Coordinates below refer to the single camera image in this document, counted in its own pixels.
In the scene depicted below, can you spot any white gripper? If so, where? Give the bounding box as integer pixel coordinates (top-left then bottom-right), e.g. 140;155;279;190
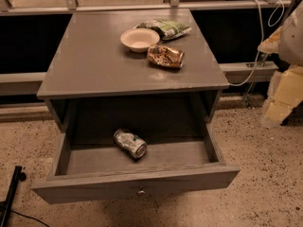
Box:
258;1;303;128

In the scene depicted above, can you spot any silver green 7up can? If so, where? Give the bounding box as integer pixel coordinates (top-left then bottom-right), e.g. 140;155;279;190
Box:
114;129;147;159

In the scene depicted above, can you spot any brown patterned soda can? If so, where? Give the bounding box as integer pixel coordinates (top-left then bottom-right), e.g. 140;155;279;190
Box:
147;44;185;68

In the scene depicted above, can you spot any round metal drawer knob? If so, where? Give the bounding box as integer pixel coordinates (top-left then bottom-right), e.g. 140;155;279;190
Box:
137;188;146;196

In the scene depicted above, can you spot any grey open top drawer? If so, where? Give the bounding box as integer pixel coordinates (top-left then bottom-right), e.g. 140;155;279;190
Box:
30;98;241;205

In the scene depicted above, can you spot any green chip bag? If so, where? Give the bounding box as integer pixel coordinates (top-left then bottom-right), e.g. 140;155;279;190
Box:
136;19;191;41

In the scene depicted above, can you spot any white ceramic bowl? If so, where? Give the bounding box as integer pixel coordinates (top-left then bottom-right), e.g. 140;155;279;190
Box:
120;28;160;53

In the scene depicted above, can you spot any grey wooden cabinet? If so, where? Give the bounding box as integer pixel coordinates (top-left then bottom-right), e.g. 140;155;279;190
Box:
37;9;228;129

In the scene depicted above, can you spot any black stand leg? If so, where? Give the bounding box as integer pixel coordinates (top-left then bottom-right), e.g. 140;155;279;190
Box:
0;166;27;227

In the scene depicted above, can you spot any metal railing frame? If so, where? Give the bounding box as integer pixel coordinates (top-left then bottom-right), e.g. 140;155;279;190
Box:
0;0;303;96

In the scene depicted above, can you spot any black floor cable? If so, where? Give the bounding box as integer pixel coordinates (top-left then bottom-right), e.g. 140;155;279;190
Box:
0;205;51;227

